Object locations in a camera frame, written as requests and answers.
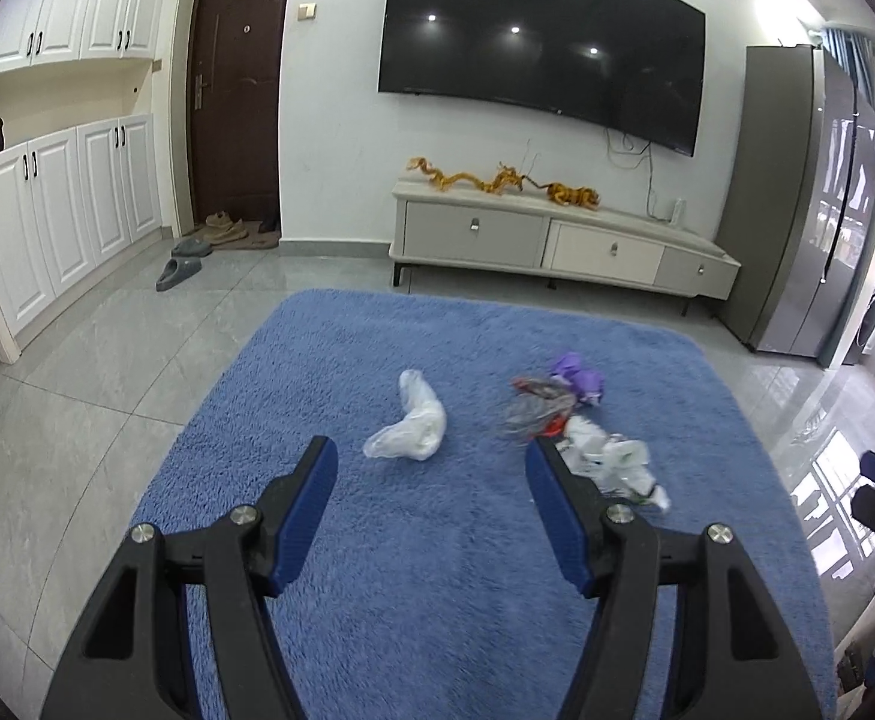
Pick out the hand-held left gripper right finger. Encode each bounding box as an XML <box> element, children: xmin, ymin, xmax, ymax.
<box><xmin>525</xmin><ymin>436</ymin><xmax>820</xmax><ymax>720</ymax></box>

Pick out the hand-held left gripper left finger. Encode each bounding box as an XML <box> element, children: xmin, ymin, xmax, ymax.
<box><xmin>40</xmin><ymin>435</ymin><xmax>339</xmax><ymax>720</ymax></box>

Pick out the white wrapper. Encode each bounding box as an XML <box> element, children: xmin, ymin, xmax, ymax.
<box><xmin>557</xmin><ymin>416</ymin><xmax>670</xmax><ymax>515</ymax></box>

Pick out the red clear wrapper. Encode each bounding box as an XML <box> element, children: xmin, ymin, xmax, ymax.
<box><xmin>501</xmin><ymin>375</ymin><xmax>581</xmax><ymax>442</ymax></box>

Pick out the white plastic bag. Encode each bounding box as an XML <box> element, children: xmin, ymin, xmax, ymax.
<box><xmin>362</xmin><ymin>369</ymin><xmax>449</xmax><ymax>462</ymax></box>

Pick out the purple wrapper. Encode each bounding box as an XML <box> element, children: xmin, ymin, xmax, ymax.
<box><xmin>549</xmin><ymin>350</ymin><xmax>607</xmax><ymax>406</ymax></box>

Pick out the blue fluffy blanket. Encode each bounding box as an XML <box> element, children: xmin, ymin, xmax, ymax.
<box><xmin>130</xmin><ymin>289</ymin><xmax>837</xmax><ymax>720</ymax></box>

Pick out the washing machine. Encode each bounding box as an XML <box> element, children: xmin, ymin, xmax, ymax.
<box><xmin>849</xmin><ymin>259</ymin><xmax>875</xmax><ymax>365</ymax></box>

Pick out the grey refrigerator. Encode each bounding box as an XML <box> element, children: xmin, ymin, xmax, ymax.
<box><xmin>718</xmin><ymin>43</ymin><xmax>875</xmax><ymax>368</ymax></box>

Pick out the brown doormat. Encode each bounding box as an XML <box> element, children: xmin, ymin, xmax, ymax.
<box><xmin>186</xmin><ymin>214</ymin><xmax>282</xmax><ymax>250</ymax></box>

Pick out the white television cabinet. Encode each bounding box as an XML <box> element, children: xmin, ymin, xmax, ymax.
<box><xmin>390</xmin><ymin>176</ymin><xmax>742</xmax><ymax>316</ymax></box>

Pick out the golden tiger ornament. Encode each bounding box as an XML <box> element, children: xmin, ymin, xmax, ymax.
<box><xmin>546</xmin><ymin>184</ymin><xmax>602</xmax><ymax>211</ymax></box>

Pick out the golden dragon ornament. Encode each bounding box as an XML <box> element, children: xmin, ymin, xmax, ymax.
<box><xmin>407</xmin><ymin>157</ymin><xmax>543</xmax><ymax>196</ymax></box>

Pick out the white panelled cupboard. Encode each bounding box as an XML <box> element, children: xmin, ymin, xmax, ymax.
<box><xmin>0</xmin><ymin>0</ymin><xmax>176</xmax><ymax>361</ymax></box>

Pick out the dark brown door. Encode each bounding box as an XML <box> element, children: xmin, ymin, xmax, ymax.
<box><xmin>186</xmin><ymin>0</ymin><xmax>293</xmax><ymax>237</ymax></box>

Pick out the black television cable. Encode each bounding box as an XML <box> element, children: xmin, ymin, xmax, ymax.
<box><xmin>606</xmin><ymin>127</ymin><xmax>659</xmax><ymax>218</ymax></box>

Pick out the large wall television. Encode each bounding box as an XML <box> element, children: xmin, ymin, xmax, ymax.
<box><xmin>377</xmin><ymin>0</ymin><xmax>706</xmax><ymax>158</ymax></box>

